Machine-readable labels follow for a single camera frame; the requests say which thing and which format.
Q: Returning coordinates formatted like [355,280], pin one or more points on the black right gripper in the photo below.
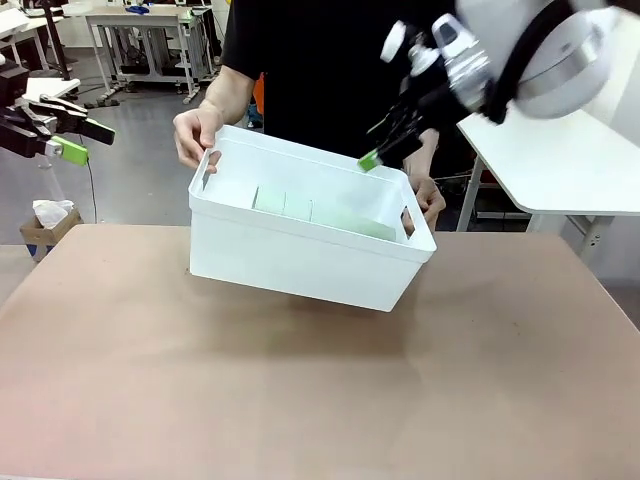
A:
[430,107]

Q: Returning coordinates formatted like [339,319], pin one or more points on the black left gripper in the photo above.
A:
[12,87]

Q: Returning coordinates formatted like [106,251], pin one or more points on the pale green plastic cup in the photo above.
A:
[298,207]
[269,201]
[360,222]

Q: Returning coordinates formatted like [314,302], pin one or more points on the white plastic storage basket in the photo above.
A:
[300,265]

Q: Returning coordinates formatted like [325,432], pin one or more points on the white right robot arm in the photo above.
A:
[550,55]

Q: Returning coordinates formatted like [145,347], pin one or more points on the person's right forearm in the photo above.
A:
[227,92]

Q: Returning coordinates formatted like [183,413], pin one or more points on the person's left forearm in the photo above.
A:
[422,156]

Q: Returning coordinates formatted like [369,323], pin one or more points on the person's left hand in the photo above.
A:
[430,197]

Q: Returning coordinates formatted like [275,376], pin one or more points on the person's right hand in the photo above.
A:
[195,135]

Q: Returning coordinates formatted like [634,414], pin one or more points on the white height-adjustable table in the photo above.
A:
[55,85]

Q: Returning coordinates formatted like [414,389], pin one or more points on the person in black t-shirt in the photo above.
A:
[320,75]

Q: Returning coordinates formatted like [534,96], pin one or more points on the black stand pole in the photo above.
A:
[57,45]

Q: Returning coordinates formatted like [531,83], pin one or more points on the cardboard box with blue print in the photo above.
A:
[50,237]

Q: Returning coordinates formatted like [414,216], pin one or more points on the white desk with clutter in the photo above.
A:
[25,25]

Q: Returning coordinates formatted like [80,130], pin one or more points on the person in yellow jacket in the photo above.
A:
[258,95]

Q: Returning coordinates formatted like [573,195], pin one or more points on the white side table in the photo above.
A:
[550,165]

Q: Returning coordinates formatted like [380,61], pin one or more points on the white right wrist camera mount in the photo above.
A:
[394,42]

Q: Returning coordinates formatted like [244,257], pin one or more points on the white metal-frame desk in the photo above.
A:
[135,20]

